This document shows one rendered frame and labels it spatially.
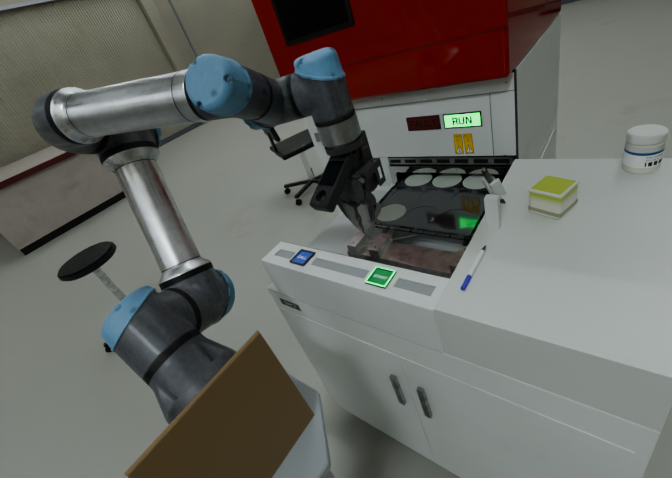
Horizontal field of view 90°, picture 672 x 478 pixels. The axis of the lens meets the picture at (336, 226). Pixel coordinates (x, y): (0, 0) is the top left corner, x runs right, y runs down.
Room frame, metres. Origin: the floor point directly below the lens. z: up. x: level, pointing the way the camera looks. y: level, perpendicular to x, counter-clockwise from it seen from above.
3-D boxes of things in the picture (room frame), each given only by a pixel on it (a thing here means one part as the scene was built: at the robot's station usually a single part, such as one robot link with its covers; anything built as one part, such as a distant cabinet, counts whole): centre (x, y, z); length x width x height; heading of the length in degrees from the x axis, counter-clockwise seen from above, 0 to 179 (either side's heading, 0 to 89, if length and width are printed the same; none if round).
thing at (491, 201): (0.63, -0.37, 1.03); 0.06 x 0.04 x 0.13; 132
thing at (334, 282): (0.69, 0.03, 0.89); 0.55 x 0.09 x 0.14; 42
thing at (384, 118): (1.18, -0.32, 1.02); 0.81 x 0.03 x 0.40; 42
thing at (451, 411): (0.76, -0.26, 0.41); 0.96 x 0.64 x 0.82; 42
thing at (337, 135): (0.61, -0.07, 1.32); 0.08 x 0.08 x 0.05
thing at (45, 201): (6.35, 4.34, 0.49); 2.63 x 2.13 x 0.99; 42
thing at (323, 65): (0.61, -0.06, 1.40); 0.09 x 0.08 x 0.11; 66
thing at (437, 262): (0.75, -0.16, 0.87); 0.36 x 0.08 x 0.03; 42
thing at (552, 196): (0.60, -0.49, 1.00); 0.07 x 0.07 x 0.07; 23
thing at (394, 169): (1.04, -0.43, 0.89); 0.44 x 0.02 x 0.10; 42
